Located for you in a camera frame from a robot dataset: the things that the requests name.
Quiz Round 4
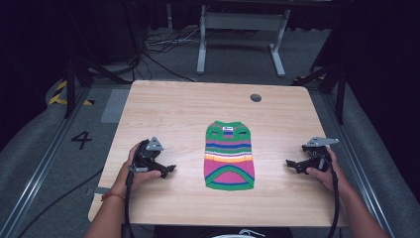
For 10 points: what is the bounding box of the hand-held gripper cable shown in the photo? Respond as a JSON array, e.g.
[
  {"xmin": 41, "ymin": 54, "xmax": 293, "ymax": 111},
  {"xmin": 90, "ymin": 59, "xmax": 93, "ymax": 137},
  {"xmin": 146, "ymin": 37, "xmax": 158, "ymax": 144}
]
[
  {"xmin": 122, "ymin": 170, "xmax": 136, "ymax": 238},
  {"xmin": 321, "ymin": 154, "xmax": 342, "ymax": 238}
]

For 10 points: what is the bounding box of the person's right hand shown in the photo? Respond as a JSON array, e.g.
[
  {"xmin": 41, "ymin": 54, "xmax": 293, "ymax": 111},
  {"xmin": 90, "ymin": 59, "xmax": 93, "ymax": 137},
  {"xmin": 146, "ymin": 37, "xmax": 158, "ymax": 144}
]
[{"xmin": 304, "ymin": 146, "xmax": 352, "ymax": 196}]

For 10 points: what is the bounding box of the metal floor rail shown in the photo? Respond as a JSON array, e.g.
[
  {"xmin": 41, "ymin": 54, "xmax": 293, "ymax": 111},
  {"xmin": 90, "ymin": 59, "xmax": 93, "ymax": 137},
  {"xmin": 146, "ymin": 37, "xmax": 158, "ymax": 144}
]
[
  {"xmin": 320, "ymin": 89, "xmax": 395, "ymax": 238},
  {"xmin": 0, "ymin": 84, "xmax": 93, "ymax": 238}
]

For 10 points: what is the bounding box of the black metal stand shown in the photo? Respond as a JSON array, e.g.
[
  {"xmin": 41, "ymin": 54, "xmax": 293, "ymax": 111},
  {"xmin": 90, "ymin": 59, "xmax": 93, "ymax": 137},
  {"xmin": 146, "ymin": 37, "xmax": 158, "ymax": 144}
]
[
  {"xmin": 62, "ymin": 0, "xmax": 142, "ymax": 119},
  {"xmin": 290, "ymin": 13, "xmax": 351, "ymax": 126}
]

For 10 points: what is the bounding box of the black floor cable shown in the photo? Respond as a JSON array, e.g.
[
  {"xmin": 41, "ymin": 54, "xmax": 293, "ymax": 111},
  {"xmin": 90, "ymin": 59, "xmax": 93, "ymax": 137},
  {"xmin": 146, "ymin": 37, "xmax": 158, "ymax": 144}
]
[{"xmin": 15, "ymin": 168, "xmax": 105, "ymax": 238}]

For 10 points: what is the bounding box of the yellow black hazard tape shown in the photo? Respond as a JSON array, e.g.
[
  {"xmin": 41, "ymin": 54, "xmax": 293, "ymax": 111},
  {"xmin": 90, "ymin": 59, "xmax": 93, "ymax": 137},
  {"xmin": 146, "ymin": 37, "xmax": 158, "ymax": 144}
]
[{"xmin": 48, "ymin": 79, "xmax": 96, "ymax": 107}]

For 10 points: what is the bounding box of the grey metal desk frame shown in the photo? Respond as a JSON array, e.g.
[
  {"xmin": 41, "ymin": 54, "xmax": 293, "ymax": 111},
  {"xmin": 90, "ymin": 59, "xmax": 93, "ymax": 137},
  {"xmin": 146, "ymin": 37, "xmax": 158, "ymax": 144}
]
[{"xmin": 196, "ymin": 4, "xmax": 292, "ymax": 78}]

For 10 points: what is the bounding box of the tangle of floor cables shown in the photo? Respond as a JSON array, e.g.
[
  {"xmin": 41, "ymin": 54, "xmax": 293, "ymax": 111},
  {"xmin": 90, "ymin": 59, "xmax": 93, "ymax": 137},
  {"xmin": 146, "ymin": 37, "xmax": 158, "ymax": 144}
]
[{"xmin": 140, "ymin": 24, "xmax": 202, "ymax": 83}]

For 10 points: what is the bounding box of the white object with cord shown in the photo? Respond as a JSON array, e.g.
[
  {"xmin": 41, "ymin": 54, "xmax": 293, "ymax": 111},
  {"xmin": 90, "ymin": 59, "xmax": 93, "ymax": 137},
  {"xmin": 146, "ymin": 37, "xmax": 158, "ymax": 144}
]
[{"xmin": 210, "ymin": 228, "xmax": 266, "ymax": 238}]

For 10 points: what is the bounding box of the striped knitted pet sweater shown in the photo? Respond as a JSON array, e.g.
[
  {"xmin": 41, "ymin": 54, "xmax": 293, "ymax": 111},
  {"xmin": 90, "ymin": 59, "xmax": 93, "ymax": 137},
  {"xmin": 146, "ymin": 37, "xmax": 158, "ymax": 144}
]
[{"xmin": 203, "ymin": 120, "xmax": 257, "ymax": 192}]

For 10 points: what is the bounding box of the person's left hand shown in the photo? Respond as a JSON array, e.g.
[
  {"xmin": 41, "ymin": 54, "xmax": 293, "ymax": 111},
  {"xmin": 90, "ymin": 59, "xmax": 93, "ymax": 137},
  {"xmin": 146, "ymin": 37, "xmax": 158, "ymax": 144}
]
[{"xmin": 112, "ymin": 142, "xmax": 163, "ymax": 199}]

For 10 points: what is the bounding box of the red string bracelet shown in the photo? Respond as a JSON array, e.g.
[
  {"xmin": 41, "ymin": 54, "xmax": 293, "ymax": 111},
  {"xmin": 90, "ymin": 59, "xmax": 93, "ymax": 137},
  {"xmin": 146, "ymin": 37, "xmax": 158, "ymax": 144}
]
[{"xmin": 101, "ymin": 191, "xmax": 127, "ymax": 203}]

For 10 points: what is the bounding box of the right hand-held gripper cable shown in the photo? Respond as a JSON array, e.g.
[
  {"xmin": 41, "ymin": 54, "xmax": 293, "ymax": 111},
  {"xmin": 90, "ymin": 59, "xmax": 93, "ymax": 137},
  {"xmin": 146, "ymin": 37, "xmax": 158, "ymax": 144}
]
[{"xmin": 321, "ymin": 154, "xmax": 342, "ymax": 238}]

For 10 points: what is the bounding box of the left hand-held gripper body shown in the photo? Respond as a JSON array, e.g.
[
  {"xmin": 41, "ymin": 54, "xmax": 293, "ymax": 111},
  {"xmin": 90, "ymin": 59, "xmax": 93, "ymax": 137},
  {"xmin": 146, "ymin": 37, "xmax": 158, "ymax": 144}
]
[{"xmin": 132, "ymin": 136, "xmax": 165, "ymax": 174}]

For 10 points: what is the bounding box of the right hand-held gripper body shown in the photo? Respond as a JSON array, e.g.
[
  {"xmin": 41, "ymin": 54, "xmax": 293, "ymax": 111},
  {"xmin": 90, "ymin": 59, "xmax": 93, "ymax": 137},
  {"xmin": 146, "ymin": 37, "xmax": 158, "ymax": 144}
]
[{"xmin": 301, "ymin": 136, "xmax": 341, "ymax": 174}]

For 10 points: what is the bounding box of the left hand-held gripper cable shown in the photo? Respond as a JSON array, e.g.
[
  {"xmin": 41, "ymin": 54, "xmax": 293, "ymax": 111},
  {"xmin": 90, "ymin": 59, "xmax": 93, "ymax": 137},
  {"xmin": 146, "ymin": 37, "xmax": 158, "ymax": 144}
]
[{"xmin": 122, "ymin": 170, "xmax": 136, "ymax": 238}]

